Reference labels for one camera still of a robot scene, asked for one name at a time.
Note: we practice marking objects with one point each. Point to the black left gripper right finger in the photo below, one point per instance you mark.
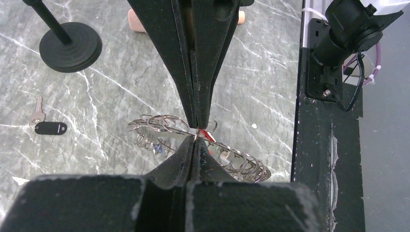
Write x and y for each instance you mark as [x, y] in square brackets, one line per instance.
[226, 206]

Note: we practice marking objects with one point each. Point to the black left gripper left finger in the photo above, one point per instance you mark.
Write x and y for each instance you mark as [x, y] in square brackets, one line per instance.
[103, 203]

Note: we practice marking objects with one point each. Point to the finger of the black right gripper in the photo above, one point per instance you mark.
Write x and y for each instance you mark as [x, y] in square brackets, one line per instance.
[162, 20]
[213, 25]

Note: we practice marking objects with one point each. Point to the red tag key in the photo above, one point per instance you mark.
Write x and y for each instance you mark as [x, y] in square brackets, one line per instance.
[208, 136]

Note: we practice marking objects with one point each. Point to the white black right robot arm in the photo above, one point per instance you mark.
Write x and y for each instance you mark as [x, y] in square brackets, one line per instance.
[192, 38]

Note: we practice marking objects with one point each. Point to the blue tag key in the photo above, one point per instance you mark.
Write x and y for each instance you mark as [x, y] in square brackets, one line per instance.
[157, 149]

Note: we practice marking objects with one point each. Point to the black tag key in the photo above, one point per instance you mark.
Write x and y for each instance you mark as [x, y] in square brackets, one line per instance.
[42, 127]

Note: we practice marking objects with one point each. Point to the black microphone stand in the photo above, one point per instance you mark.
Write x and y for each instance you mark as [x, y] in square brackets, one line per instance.
[69, 47]

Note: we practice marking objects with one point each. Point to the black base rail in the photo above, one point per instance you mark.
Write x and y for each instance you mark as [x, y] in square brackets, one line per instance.
[326, 147]

